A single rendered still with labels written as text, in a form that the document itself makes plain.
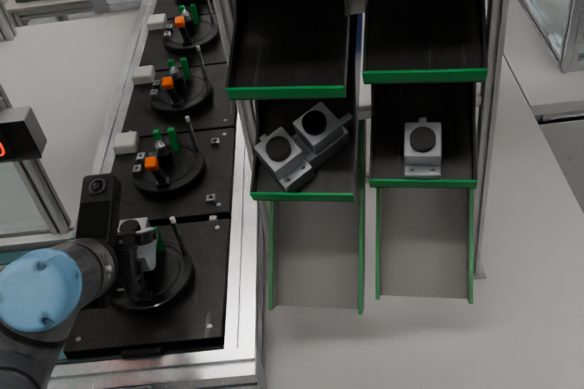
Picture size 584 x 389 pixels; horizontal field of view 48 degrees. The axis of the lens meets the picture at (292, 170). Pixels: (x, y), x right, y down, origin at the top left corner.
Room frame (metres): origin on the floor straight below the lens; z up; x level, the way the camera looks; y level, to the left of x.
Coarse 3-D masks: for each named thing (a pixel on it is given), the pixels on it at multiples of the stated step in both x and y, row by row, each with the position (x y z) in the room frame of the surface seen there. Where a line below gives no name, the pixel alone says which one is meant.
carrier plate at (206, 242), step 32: (192, 224) 0.80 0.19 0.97; (224, 224) 0.78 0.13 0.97; (192, 256) 0.72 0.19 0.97; (224, 256) 0.71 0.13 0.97; (192, 288) 0.66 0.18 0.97; (224, 288) 0.65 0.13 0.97; (96, 320) 0.62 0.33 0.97; (128, 320) 0.61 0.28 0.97; (160, 320) 0.60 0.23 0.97; (192, 320) 0.59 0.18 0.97; (224, 320) 0.59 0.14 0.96; (64, 352) 0.58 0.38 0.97; (96, 352) 0.57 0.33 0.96
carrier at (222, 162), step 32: (192, 128) 0.97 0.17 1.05; (128, 160) 1.00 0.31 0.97; (160, 160) 0.93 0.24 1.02; (192, 160) 0.94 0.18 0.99; (224, 160) 0.95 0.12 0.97; (128, 192) 0.91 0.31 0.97; (160, 192) 0.87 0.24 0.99; (192, 192) 0.88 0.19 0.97; (224, 192) 0.86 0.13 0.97; (160, 224) 0.82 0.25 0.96
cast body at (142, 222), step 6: (120, 222) 0.71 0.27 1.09; (126, 222) 0.69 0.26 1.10; (132, 222) 0.69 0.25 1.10; (138, 222) 0.69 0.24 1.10; (144, 222) 0.70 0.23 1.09; (120, 228) 0.68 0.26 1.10; (126, 228) 0.68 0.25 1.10; (132, 228) 0.68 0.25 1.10; (138, 228) 0.68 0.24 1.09; (144, 228) 0.69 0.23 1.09; (156, 240) 0.71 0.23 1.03; (144, 264) 0.65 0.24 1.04; (144, 270) 0.66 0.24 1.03; (150, 270) 0.65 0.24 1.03
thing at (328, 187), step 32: (352, 32) 0.79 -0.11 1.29; (352, 64) 0.75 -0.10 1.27; (352, 96) 0.70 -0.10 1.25; (256, 128) 0.67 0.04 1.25; (288, 128) 0.68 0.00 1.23; (352, 128) 0.66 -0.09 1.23; (256, 160) 0.64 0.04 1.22; (352, 160) 0.60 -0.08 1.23; (256, 192) 0.59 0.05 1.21; (320, 192) 0.59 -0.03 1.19; (352, 192) 0.57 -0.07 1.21
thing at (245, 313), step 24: (144, 0) 1.71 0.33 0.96; (144, 24) 1.57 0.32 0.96; (120, 96) 1.25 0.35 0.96; (120, 120) 1.15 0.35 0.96; (240, 144) 1.00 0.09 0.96; (96, 168) 1.00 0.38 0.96; (240, 168) 0.93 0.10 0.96; (240, 192) 0.87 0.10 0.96; (240, 216) 0.81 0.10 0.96; (240, 240) 0.75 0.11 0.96; (264, 240) 0.82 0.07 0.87; (240, 264) 0.70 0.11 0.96; (264, 264) 0.77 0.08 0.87; (240, 288) 0.65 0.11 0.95; (264, 288) 0.71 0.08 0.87; (240, 312) 0.61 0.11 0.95; (264, 312) 0.66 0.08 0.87; (240, 336) 0.56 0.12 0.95; (264, 336) 0.62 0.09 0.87; (264, 360) 0.57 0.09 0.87
